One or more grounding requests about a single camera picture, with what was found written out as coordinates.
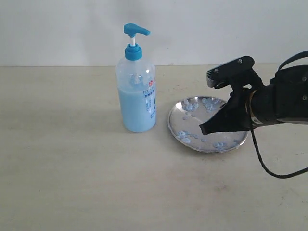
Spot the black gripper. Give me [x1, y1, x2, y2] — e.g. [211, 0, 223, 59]
[199, 84, 281, 135]

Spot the black cable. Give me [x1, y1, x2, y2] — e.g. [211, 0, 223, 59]
[249, 50, 308, 179]

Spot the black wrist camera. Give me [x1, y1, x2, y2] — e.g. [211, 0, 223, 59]
[206, 56, 263, 92]

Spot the round steel plate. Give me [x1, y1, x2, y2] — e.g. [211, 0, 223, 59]
[167, 96, 248, 153]

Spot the blue pump soap bottle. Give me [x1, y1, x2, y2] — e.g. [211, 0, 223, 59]
[115, 23, 156, 133]

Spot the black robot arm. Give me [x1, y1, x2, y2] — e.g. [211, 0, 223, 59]
[199, 65, 308, 135]

